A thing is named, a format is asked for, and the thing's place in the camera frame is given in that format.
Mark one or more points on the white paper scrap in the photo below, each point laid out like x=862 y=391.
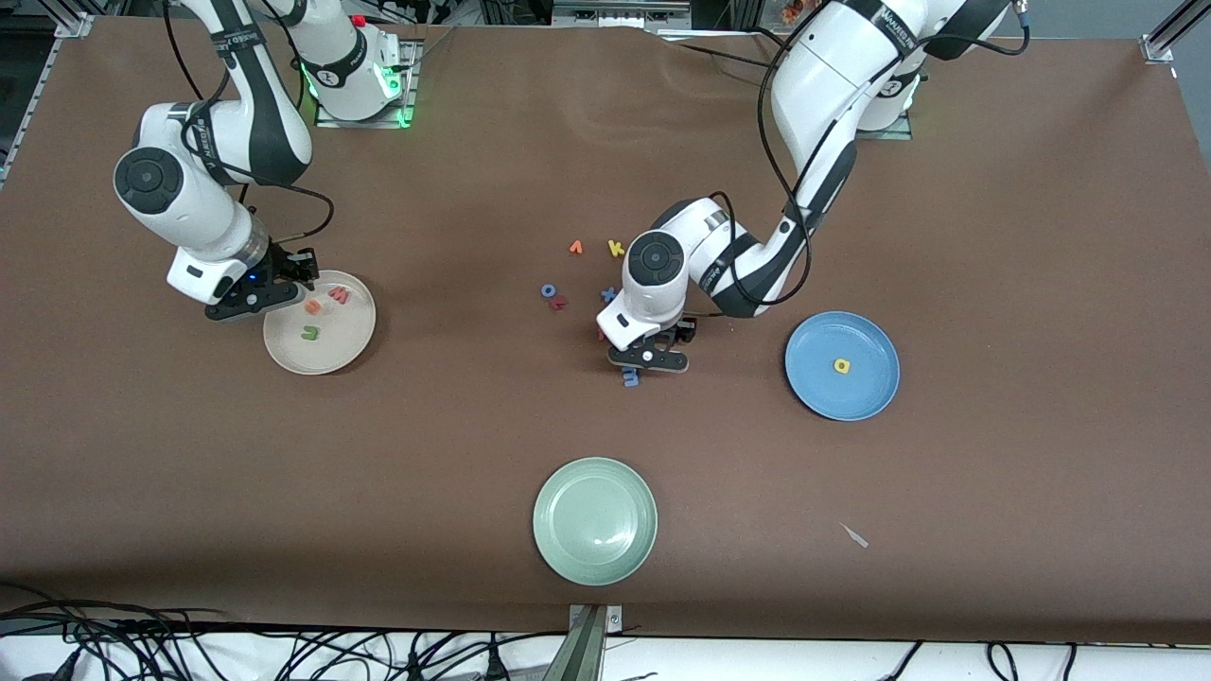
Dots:
x=854 y=535

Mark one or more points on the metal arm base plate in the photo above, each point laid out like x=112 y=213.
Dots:
x=889 y=134
x=359 y=121

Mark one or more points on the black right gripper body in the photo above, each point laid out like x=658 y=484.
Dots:
x=281 y=266

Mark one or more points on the grey metal equipment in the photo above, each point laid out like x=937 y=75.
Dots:
x=620 y=13

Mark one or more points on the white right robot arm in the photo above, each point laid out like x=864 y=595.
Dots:
x=189 y=199

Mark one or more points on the pale green round plate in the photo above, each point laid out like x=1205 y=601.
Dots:
x=594 y=520

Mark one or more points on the brown table cover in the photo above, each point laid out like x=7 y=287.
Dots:
x=426 y=454

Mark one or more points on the orange flower decoration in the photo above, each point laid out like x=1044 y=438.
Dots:
x=787 y=11

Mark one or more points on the pink foam letter w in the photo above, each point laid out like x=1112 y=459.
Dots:
x=339 y=295

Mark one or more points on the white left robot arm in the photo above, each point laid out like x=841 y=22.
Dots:
x=833 y=76

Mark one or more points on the beige round plate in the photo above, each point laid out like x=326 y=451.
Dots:
x=331 y=355

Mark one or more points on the blue round plate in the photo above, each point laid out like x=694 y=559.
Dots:
x=842 y=397

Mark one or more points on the metal table bracket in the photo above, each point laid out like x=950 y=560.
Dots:
x=588 y=643

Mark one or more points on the aluminium frame profile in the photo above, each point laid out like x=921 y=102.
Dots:
x=74 y=26
x=1166 y=36

